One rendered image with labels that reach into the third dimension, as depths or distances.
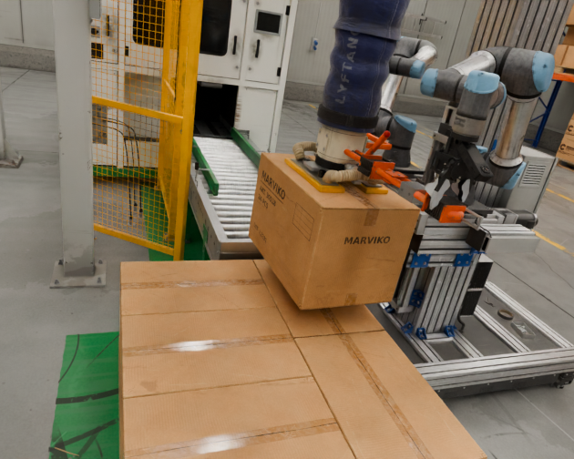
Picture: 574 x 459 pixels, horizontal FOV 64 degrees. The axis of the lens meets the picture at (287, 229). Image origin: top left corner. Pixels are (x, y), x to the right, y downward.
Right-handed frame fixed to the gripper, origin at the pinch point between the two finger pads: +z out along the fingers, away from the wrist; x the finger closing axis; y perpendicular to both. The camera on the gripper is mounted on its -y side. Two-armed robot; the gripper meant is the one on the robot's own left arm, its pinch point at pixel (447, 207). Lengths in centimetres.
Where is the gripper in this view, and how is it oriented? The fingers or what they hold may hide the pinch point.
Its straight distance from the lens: 132.6
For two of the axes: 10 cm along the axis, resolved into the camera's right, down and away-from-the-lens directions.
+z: -1.6, 8.9, 4.2
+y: -3.8, -4.5, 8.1
